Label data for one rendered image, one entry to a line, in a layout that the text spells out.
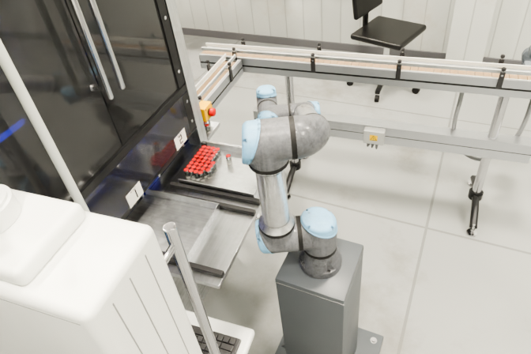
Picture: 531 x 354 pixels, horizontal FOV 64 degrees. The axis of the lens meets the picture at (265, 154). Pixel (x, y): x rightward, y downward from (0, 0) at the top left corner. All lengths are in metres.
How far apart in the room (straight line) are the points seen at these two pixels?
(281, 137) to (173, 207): 0.77
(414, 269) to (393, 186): 0.67
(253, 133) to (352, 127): 1.59
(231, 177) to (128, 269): 1.13
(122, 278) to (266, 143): 0.53
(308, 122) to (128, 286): 0.61
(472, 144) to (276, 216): 1.55
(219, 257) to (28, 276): 0.88
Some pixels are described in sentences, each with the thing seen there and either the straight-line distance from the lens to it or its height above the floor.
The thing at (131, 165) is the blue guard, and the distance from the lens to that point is 1.59.
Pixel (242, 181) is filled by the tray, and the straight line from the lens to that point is 1.76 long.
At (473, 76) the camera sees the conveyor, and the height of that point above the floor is 0.93.
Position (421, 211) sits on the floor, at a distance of 2.89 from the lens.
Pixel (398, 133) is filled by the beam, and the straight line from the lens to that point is 2.60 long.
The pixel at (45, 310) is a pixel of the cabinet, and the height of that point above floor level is 1.54.
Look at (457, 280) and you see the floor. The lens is 2.60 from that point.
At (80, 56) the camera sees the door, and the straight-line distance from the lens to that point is 1.37.
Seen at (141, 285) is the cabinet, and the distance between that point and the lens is 0.75.
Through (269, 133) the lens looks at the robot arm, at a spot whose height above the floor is 1.42.
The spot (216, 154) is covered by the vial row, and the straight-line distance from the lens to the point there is 1.87.
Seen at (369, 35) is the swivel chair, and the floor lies 0.52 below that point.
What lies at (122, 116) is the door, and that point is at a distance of 1.52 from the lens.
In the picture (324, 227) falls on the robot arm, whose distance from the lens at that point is 1.38.
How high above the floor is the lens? 2.06
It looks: 39 degrees down
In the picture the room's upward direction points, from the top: 7 degrees counter-clockwise
